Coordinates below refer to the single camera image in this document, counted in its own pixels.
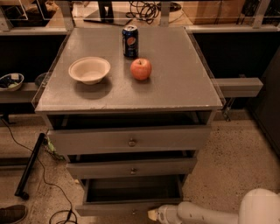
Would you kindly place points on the grey middle drawer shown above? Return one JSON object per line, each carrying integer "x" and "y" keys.
{"x": 126, "y": 165}

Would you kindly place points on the grey metal side rail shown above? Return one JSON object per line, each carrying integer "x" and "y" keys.
{"x": 239, "y": 87}

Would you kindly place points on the beige paper bowl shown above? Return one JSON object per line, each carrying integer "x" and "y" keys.
{"x": 89, "y": 70}

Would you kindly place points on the grey top drawer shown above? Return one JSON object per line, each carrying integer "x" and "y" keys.
{"x": 124, "y": 133}

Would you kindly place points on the grey bottom drawer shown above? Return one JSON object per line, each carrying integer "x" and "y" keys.
{"x": 132, "y": 195}

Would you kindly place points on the grey drawer cabinet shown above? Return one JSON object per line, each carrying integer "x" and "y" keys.
{"x": 179, "y": 81}

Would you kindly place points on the cardboard box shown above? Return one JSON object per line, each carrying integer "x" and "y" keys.
{"x": 213, "y": 12}

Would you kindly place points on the black bar on floor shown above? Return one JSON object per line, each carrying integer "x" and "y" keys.
{"x": 20, "y": 191}

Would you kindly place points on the black monitor stand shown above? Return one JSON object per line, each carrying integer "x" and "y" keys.
{"x": 107, "y": 15}

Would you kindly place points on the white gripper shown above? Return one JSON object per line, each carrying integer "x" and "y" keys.
{"x": 166, "y": 212}

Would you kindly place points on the blue Pepsi can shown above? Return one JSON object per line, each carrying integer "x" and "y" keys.
{"x": 130, "y": 41}

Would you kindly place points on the grey drawer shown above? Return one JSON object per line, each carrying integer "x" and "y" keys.
{"x": 124, "y": 133}
{"x": 126, "y": 165}
{"x": 132, "y": 195}

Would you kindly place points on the dark cabinet at right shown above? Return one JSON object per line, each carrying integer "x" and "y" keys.
{"x": 265, "y": 108}

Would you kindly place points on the white bowl with items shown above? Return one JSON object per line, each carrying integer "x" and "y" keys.
{"x": 11, "y": 82}

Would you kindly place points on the brown shoe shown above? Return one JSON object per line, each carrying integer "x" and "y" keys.
{"x": 13, "y": 214}

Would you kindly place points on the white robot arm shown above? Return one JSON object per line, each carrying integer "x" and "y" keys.
{"x": 259, "y": 206}

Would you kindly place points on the red apple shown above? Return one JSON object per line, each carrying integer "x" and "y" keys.
{"x": 140, "y": 69}

